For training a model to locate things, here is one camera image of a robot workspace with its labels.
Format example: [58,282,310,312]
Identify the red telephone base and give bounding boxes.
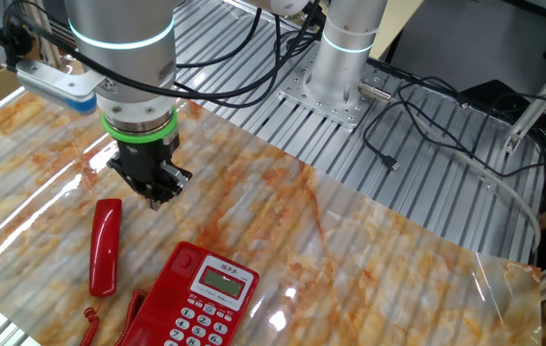
[119,240,261,346]

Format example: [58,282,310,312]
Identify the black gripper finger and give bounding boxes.
[107,161,159,211]
[154,164,193,210]

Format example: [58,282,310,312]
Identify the black usb cable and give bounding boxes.
[361,76,466,173]

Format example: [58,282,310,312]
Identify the orange marble pattern mat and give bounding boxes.
[0,90,543,346]

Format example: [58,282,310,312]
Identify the silver cable connector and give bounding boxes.
[357,81,394,103]

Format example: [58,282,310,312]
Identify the red telephone handset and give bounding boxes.
[88,197,124,298]

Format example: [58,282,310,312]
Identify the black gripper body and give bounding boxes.
[107,136,193,206]

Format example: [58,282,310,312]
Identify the black power adapter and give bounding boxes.
[458,79,534,127]

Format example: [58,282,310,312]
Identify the thin black cable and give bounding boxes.
[395,76,546,179]

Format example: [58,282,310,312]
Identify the grey cable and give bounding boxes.
[409,112,543,259]

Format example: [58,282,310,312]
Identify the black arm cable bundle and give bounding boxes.
[0,0,332,110]

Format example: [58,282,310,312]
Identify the red coiled phone cord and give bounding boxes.
[79,288,148,346]

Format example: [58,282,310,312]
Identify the aluminium frame post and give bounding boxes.
[25,0,70,73]
[503,45,546,154]

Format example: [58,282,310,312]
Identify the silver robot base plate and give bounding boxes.
[277,56,395,130]

